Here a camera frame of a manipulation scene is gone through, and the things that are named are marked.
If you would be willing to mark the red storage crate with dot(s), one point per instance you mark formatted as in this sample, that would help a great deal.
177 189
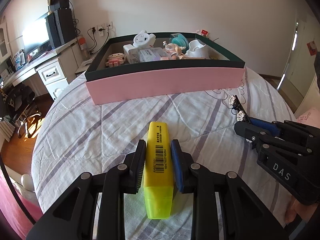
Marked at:
202 32

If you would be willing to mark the black office chair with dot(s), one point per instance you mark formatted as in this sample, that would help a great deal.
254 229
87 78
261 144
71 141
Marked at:
18 106

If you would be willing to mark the white desk with drawers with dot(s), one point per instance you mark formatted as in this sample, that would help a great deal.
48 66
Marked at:
57 69

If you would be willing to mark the teal tape dispenser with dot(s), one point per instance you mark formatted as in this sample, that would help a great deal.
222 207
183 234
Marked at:
180 40

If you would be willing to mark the wall power outlets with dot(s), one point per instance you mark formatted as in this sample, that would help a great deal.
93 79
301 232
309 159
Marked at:
103 28

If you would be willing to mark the black speaker box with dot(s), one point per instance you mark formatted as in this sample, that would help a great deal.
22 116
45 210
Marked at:
58 4

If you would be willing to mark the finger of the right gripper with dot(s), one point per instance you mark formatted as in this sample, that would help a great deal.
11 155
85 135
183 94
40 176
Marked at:
258 139
258 125

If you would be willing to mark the pink bedding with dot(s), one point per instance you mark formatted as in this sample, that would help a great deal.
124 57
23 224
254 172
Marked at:
11 210

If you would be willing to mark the white cloud figurine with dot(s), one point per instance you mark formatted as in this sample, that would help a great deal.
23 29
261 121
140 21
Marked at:
143 40

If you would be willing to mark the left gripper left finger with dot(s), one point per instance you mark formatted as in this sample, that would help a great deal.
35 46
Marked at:
93 205

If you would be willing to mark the black computer tower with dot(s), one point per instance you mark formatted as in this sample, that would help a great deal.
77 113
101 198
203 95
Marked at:
60 27

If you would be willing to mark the striped white table cloth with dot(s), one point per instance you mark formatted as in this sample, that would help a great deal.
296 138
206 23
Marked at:
78 136

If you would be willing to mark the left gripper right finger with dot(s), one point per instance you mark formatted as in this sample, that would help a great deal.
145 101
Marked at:
222 203

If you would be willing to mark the clear plastic storage case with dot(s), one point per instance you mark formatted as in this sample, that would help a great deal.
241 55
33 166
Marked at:
153 54

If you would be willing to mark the white glass door cabinet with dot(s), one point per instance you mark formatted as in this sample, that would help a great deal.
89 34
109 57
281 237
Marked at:
5 52

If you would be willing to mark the orange cap bottle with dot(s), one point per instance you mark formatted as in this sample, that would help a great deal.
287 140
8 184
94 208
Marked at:
83 47

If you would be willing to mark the person's right hand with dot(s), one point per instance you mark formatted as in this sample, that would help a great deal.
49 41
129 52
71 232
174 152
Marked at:
296 208

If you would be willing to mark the computer monitor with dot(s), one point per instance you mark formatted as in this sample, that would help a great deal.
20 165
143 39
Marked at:
36 39

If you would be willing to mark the pink box with green rim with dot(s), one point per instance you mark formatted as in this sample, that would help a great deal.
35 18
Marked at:
140 80

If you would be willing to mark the black flower hair clip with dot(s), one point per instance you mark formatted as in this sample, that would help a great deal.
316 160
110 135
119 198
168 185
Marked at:
237 106

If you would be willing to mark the yellow highlighter pen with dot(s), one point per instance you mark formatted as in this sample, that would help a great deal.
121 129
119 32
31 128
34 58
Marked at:
158 172

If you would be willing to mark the pink block toy house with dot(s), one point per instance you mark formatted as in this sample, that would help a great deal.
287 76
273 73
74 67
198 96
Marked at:
115 60

